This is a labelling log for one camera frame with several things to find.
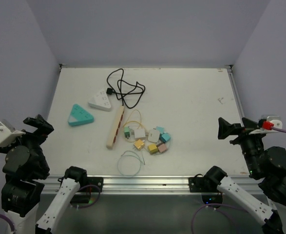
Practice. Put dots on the pink charger plug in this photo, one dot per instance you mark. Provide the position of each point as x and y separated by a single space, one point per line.
162 147

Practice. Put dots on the yellow charger plug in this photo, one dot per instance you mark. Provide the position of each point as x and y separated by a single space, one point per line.
152 148
139 144

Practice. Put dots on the green charger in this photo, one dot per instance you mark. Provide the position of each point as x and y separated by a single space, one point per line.
127 132

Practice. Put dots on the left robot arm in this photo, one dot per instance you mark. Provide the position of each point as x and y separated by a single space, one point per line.
25 167

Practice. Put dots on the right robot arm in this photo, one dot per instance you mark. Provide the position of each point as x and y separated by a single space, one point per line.
268 166

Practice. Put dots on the white charger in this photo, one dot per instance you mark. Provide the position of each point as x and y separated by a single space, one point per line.
139 134
153 135

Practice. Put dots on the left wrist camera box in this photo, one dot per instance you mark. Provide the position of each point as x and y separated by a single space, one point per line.
8 133

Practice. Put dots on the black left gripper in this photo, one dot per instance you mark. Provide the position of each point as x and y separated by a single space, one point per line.
44 128

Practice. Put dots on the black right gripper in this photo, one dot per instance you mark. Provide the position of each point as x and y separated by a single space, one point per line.
225 128

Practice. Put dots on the aluminium table edge rail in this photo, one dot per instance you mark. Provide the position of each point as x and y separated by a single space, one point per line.
186 102

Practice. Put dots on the beige power strip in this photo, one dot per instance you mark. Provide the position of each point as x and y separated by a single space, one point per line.
116 123

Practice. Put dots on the right wrist camera red mount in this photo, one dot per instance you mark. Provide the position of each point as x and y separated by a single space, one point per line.
267 124

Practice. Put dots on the white triangular power socket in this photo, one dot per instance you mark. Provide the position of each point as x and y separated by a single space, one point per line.
100 101

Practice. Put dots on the teal charger plug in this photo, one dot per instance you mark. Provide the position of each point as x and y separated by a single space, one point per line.
165 137
160 129

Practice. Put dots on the teal triangular power socket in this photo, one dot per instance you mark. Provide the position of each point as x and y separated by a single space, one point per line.
79 116

